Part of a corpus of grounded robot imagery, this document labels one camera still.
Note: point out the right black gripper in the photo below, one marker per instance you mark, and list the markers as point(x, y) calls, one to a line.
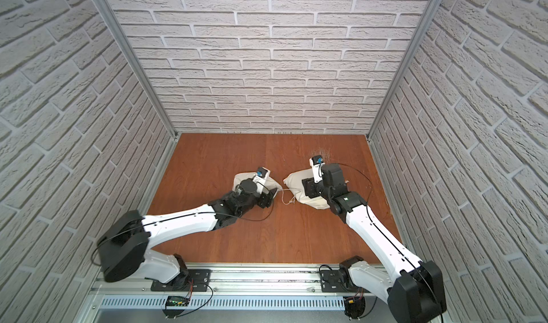
point(305, 183)

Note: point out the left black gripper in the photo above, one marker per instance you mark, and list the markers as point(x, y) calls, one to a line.
point(265, 198)

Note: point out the cream cloth soil bag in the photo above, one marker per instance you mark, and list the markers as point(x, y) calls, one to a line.
point(294, 182)
point(260, 185)

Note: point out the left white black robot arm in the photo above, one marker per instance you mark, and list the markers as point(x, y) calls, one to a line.
point(126, 249)

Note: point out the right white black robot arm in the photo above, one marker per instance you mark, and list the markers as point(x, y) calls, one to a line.
point(413, 289)

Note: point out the right round black connector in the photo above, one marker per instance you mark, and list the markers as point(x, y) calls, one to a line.
point(354, 307)

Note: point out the left small circuit board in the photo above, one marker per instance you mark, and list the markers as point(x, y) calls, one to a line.
point(177, 302)

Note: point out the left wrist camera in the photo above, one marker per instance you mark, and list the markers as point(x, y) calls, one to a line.
point(261, 175)

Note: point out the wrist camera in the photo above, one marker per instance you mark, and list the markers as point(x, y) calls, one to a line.
point(316, 163)
point(261, 175)

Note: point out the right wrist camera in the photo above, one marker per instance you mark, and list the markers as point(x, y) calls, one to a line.
point(316, 163)

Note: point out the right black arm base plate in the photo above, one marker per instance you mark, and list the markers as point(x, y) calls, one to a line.
point(336, 281)

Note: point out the aluminium front rail frame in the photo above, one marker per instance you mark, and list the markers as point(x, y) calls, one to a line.
point(249, 279)

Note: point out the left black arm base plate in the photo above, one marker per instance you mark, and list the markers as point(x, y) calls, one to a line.
point(196, 280)

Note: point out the right corner aluminium post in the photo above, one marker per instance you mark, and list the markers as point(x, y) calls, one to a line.
point(413, 46)

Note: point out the corner aluminium post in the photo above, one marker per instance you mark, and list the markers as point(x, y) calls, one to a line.
point(111, 21)
point(413, 46)

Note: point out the left corner aluminium post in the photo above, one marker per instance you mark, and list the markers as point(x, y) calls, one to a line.
point(111, 21)

